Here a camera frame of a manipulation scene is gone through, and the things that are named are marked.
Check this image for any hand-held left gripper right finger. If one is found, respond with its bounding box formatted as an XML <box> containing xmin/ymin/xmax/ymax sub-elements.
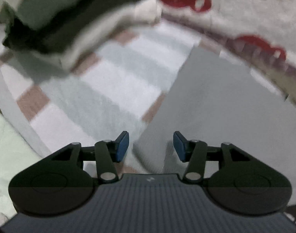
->
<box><xmin>173</xmin><ymin>131</ymin><xmax>250</xmax><ymax>183</ymax></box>

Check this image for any grey knit shirt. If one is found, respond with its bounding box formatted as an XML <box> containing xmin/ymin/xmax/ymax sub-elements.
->
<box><xmin>133</xmin><ymin>46</ymin><xmax>293</xmax><ymax>175</ymax></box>

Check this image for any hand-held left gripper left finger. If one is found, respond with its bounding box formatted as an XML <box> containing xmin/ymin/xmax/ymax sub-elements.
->
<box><xmin>51</xmin><ymin>130</ymin><xmax>129</xmax><ymax>183</ymax></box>

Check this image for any light green blanket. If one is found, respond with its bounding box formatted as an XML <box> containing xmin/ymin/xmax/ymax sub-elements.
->
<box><xmin>0</xmin><ymin>107</ymin><xmax>50</xmax><ymax>214</ymax></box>

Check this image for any stack of folded clothes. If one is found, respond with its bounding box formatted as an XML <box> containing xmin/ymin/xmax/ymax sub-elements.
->
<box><xmin>1</xmin><ymin>0</ymin><xmax>163</xmax><ymax>72</ymax></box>

